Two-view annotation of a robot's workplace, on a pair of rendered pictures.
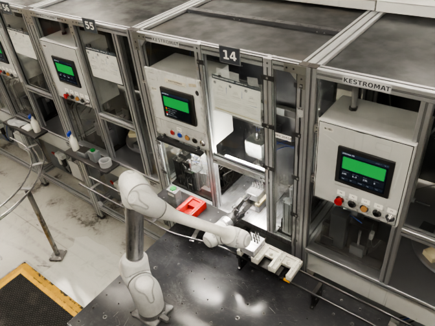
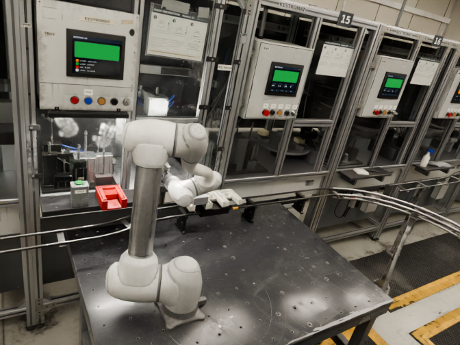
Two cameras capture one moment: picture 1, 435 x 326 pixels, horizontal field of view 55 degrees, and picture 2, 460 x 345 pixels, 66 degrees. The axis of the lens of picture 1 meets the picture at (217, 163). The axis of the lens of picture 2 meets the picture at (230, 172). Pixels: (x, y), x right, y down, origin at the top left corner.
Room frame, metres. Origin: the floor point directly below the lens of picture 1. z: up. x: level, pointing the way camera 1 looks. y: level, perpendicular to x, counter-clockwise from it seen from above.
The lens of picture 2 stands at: (1.07, 1.60, 1.94)
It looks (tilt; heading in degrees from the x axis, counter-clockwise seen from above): 24 degrees down; 284
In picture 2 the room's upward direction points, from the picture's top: 12 degrees clockwise
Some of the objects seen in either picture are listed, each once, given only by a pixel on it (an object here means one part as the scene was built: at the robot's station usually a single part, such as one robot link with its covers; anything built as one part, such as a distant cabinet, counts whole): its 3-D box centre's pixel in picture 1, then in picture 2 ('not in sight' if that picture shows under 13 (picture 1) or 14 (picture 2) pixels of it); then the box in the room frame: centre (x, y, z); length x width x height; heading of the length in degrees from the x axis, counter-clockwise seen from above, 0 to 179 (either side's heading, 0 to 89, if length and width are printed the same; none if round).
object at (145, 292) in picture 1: (146, 293); (181, 281); (1.46, 0.47, 0.85); 0.18 x 0.16 x 0.22; 27
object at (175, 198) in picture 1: (175, 195); (79, 192); (2.13, 0.30, 0.97); 0.08 x 0.08 x 0.12; 49
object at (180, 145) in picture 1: (179, 143); (90, 112); (2.15, 0.22, 1.37); 0.36 x 0.04 x 0.04; 49
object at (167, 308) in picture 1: (154, 310); (183, 304); (1.44, 0.45, 0.71); 0.22 x 0.18 x 0.06; 49
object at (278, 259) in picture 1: (268, 260); (211, 202); (1.60, -0.24, 0.84); 0.36 x 0.14 x 0.10; 49
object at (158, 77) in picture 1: (189, 101); (85, 56); (2.25, 0.13, 1.60); 0.42 x 0.29 x 0.46; 49
